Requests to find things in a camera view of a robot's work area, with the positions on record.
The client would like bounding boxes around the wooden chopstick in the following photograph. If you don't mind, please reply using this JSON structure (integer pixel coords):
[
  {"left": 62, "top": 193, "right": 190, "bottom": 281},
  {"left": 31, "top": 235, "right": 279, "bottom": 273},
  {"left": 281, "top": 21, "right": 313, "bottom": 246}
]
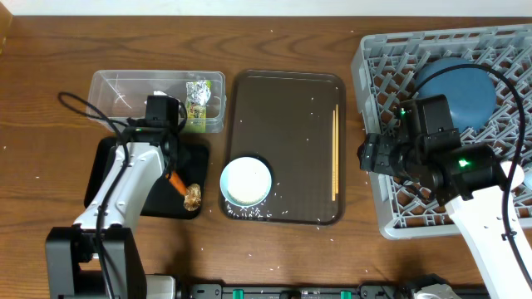
[
  {"left": 332, "top": 104, "right": 339, "bottom": 200},
  {"left": 332, "top": 110, "right": 337, "bottom": 202}
]

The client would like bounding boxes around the blue plate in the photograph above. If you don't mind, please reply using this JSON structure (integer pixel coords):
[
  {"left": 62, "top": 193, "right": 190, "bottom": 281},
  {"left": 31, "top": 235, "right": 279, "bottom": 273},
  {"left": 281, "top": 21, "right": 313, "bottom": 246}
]
[{"left": 415, "top": 57, "right": 496, "bottom": 134}]

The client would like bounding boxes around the pink cup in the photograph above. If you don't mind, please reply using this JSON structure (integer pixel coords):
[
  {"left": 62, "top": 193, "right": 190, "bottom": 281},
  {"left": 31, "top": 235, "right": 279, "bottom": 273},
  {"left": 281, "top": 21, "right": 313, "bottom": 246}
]
[{"left": 500, "top": 161, "right": 525, "bottom": 191}]

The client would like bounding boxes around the light blue rice bowl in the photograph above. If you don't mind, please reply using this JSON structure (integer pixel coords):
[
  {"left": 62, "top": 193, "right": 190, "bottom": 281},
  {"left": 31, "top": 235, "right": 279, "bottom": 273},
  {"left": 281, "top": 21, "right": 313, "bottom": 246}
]
[{"left": 219, "top": 157, "right": 273, "bottom": 208}]

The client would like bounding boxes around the brown food scrap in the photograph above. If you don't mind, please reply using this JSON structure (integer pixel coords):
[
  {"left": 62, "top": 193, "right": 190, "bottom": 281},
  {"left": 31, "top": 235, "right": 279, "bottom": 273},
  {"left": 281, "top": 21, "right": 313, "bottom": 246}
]
[{"left": 183, "top": 184, "right": 202, "bottom": 212}]

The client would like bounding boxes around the foil and yellow snack wrapper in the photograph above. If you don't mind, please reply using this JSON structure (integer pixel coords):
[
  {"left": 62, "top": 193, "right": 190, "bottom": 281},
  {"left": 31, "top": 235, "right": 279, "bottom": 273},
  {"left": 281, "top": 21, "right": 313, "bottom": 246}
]
[{"left": 185, "top": 80, "right": 212, "bottom": 133}]

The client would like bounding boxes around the orange carrot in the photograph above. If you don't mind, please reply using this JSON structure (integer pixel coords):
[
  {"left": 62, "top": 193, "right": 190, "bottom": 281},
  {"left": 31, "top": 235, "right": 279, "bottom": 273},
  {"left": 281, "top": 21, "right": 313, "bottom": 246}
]
[{"left": 165, "top": 171, "right": 188, "bottom": 196}]

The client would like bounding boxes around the blue cup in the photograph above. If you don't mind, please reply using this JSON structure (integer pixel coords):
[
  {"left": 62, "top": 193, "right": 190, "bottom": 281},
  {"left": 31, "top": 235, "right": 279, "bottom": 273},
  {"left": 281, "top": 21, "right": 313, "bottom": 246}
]
[{"left": 523, "top": 163, "right": 532, "bottom": 189}]

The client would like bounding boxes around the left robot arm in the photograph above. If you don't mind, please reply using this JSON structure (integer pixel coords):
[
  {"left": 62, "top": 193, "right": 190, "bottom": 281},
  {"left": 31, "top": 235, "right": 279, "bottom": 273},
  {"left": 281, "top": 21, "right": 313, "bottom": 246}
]
[{"left": 45, "top": 96, "right": 187, "bottom": 298}]

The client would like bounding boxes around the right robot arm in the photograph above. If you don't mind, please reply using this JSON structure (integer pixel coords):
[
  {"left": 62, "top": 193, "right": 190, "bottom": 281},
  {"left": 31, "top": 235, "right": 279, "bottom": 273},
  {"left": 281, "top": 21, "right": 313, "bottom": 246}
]
[{"left": 357, "top": 95, "right": 531, "bottom": 298}]

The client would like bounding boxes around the grey dishwasher rack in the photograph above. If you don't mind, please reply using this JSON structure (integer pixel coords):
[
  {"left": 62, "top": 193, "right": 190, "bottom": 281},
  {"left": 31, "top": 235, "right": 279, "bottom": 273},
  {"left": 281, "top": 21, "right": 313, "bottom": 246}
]
[{"left": 351, "top": 24, "right": 531, "bottom": 240}]

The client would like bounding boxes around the brown serving tray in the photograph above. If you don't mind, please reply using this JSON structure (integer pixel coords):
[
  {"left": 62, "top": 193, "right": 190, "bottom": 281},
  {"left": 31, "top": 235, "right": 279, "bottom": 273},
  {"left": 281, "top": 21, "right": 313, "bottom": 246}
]
[{"left": 219, "top": 70, "right": 346, "bottom": 226}]

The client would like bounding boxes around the black plastic tray bin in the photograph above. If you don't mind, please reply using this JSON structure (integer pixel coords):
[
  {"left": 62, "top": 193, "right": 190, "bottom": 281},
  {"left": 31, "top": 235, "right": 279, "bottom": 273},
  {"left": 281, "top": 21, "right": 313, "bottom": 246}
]
[{"left": 84, "top": 136, "right": 209, "bottom": 220}]

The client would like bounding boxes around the clear plastic bin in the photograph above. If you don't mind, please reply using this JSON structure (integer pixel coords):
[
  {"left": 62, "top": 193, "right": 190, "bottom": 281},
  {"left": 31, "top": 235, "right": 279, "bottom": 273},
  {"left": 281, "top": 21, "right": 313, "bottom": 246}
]
[{"left": 88, "top": 70, "right": 226, "bottom": 133}]

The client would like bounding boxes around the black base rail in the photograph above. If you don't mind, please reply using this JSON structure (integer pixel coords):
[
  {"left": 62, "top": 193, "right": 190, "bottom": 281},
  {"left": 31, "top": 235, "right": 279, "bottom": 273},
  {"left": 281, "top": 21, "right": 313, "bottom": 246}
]
[{"left": 145, "top": 273, "right": 491, "bottom": 299}]

